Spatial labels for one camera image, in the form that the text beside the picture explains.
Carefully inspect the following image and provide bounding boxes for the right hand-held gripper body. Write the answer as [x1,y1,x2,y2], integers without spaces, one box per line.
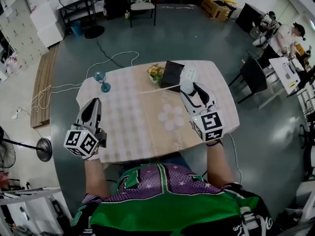
[189,103,225,142]

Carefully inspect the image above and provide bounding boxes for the purple bracelet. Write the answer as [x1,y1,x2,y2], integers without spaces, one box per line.
[206,138,224,147]

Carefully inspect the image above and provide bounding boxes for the black floor cable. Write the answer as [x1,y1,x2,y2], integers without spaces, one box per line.
[95,37,125,69]

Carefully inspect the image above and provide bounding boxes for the table with checked cloth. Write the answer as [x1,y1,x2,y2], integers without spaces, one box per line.
[75,60,241,164]

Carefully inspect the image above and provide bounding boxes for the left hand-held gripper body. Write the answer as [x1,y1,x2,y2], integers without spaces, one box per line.
[63,123,108,157]

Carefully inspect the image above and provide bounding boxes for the grey padded chair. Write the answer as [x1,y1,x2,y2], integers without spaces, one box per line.
[129,0,158,29]

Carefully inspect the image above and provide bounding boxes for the cluster of white red jugs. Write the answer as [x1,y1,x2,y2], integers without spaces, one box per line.
[4,52,28,75]

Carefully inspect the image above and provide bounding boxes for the brown cardboard box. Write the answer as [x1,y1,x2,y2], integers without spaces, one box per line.
[200,0,234,22]

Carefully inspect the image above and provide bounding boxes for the green and purple jersey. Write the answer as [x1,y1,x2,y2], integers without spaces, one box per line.
[71,163,281,236]

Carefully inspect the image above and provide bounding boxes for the white metal rack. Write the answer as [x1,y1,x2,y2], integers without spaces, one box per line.
[0,187,72,236]

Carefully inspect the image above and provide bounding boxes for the grey locker cabinet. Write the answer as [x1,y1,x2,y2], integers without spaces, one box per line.
[0,0,50,66]

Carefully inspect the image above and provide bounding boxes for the white power strip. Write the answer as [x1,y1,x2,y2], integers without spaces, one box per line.
[11,107,23,120]

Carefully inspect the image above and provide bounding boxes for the black box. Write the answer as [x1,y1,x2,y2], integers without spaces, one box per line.
[159,60,197,93]

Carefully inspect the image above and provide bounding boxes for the teal waste bin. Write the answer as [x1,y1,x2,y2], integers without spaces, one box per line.
[70,20,82,36]

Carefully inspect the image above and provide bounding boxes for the black shelf table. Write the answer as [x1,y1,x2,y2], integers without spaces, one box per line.
[59,0,96,28]

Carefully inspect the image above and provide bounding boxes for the person's left forearm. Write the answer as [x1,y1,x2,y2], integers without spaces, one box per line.
[83,156,111,199]

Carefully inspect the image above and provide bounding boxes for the person's right forearm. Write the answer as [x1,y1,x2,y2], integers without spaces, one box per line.
[206,140,236,189]

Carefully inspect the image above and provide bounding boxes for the wooden bench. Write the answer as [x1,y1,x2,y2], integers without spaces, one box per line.
[31,44,61,129]

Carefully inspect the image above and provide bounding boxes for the white wet wipes packet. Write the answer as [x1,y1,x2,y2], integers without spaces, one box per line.
[179,67,199,83]

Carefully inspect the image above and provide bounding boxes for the white and black device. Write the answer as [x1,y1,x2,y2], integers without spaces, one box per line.
[283,62,296,77]

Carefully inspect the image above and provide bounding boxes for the white wrist wrap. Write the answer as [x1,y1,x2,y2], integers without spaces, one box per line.
[83,148,100,161]

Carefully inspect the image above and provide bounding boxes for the black chair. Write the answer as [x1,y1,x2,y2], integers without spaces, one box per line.
[228,57,274,105]

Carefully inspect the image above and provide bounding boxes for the white floor cable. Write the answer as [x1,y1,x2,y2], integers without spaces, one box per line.
[31,51,140,113]

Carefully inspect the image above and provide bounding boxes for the white foam box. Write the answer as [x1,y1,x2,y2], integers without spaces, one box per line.
[29,2,57,31]
[36,22,65,48]

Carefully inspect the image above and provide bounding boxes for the potted orange flowers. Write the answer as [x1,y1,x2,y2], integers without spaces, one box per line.
[147,63,165,85]

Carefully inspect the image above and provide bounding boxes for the black cabinet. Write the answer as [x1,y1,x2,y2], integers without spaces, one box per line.
[235,2,262,33]

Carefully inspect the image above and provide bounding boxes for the teal lantern ornament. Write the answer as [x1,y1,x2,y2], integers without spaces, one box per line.
[93,70,111,93]

